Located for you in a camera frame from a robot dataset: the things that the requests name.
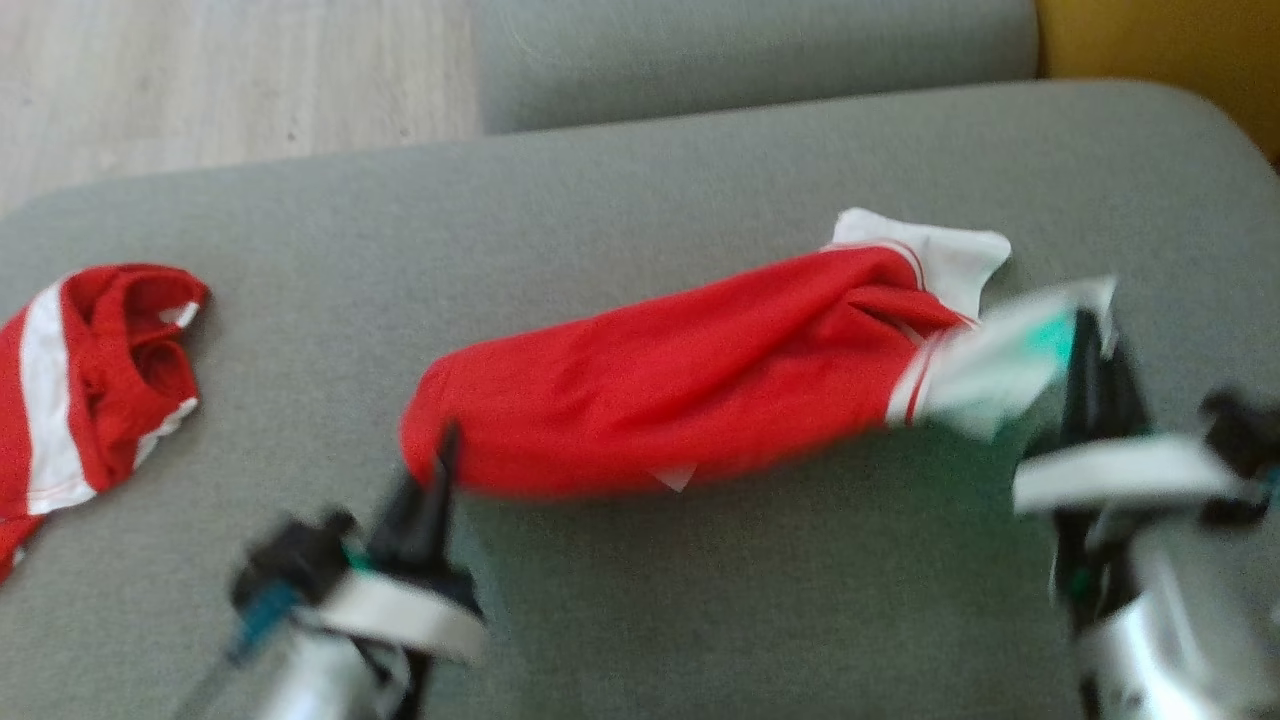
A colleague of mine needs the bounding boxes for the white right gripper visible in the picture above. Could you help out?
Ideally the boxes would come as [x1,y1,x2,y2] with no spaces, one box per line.
[1012,310,1248,623]

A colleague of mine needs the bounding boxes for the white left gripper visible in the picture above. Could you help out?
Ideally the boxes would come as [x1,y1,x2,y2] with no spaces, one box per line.
[312,424,488,666]

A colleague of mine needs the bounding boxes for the red jersey with white trim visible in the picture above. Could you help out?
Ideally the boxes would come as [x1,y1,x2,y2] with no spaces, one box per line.
[400,207,1119,501]

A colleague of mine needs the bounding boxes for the red shorts with white stripe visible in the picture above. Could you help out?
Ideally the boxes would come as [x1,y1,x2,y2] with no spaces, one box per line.
[0,262,211,586]

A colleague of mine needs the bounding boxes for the large grey sofa seat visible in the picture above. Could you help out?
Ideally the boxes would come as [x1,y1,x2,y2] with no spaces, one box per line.
[0,80,1280,720]

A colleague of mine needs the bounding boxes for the small grey sofa cushion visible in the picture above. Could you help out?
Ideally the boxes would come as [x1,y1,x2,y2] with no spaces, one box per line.
[470,0,1041,137]

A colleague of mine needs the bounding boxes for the blue left camera connector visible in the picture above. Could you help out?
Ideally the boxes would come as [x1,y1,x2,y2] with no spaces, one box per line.
[232,585,301,663]

